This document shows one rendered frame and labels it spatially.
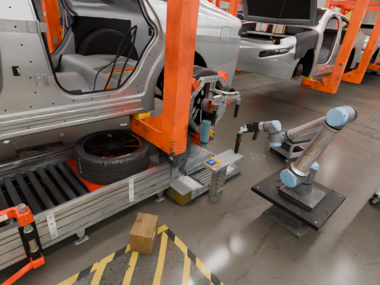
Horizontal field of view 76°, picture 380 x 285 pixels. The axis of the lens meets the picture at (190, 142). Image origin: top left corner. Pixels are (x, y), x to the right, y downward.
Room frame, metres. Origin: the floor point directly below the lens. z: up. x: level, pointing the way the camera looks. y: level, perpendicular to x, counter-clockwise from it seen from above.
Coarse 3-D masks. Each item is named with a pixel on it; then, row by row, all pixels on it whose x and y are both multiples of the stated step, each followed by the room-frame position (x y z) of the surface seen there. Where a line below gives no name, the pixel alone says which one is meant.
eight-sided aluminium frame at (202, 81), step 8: (200, 80) 2.21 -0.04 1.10; (208, 80) 2.24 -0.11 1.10; (216, 80) 2.32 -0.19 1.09; (200, 88) 2.16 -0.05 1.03; (192, 96) 2.09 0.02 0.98; (224, 96) 2.45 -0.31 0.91; (192, 104) 2.10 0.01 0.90; (224, 104) 2.46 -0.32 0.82; (192, 112) 2.11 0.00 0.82; (192, 120) 2.12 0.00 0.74; (216, 120) 2.38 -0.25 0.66; (200, 128) 2.22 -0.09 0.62
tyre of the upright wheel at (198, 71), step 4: (196, 68) 2.34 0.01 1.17; (200, 68) 2.36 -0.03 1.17; (204, 68) 2.35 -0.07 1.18; (208, 68) 2.38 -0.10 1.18; (196, 72) 2.26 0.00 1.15; (200, 72) 2.27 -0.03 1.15; (204, 72) 2.31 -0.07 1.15; (208, 72) 2.35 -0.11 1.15; (212, 72) 2.39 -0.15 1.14; (216, 72) 2.44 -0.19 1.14; (196, 76) 2.24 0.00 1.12; (200, 76) 2.27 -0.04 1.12; (188, 124) 2.20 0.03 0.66; (188, 128) 2.21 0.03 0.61; (192, 128) 2.25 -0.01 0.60; (192, 132) 2.26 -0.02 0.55
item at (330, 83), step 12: (360, 0) 4.92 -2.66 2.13; (360, 12) 4.87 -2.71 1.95; (348, 24) 4.96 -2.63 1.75; (360, 24) 4.93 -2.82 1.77; (348, 36) 4.91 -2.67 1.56; (348, 48) 4.86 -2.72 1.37; (336, 60) 4.95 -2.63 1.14; (336, 72) 4.90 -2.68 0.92; (312, 84) 5.15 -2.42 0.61; (324, 84) 5.00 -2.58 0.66; (336, 84) 4.85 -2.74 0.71
